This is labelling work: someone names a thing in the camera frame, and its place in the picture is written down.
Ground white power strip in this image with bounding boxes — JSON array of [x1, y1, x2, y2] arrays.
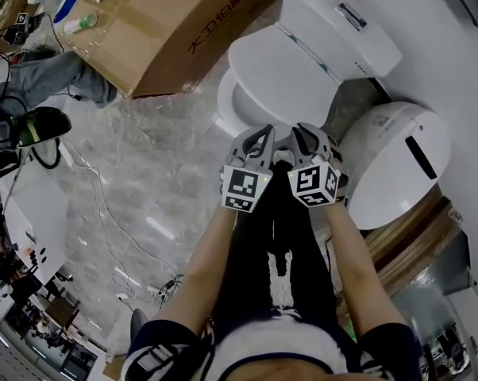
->
[[143, 279, 176, 302]]

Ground white oval bin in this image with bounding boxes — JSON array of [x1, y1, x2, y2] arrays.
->
[[337, 101, 452, 231]]

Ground shiny steel panel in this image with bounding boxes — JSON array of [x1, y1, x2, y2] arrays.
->
[[389, 228, 478, 372]]

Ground large brown cardboard box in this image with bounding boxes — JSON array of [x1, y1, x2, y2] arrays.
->
[[52, 0, 282, 99]]

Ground white box cabinet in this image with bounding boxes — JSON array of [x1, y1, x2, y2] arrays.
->
[[0, 155, 71, 287]]

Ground brown wooden step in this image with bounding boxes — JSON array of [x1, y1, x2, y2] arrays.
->
[[361, 184, 463, 298]]

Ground white toilet with flush button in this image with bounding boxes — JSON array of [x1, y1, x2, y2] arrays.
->
[[216, 0, 403, 137]]

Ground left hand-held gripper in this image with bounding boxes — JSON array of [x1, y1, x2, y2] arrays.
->
[[219, 124, 277, 214]]

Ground black vacuum hose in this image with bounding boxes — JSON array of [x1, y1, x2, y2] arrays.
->
[[28, 137, 62, 171]]

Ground white bottle with green cap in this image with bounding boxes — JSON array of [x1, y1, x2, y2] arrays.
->
[[59, 12, 98, 36]]

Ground white cable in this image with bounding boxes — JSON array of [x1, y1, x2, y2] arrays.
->
[[60, 140, 184, 305]]

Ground person's black trousers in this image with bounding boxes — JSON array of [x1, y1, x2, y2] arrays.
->
[[210, 160, 343, 333]]

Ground person's left forearm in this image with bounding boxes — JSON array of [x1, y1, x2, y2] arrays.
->
[[155, 204, 241, 325]]

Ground person's right forearm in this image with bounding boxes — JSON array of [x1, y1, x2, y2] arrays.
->
[[324, 202, 401, 335]]

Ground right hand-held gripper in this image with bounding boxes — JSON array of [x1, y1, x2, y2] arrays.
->
[[287, 121, 342, 210]]

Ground person's white navy shirt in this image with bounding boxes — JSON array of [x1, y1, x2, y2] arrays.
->
[[121, 307, 422, 381]]

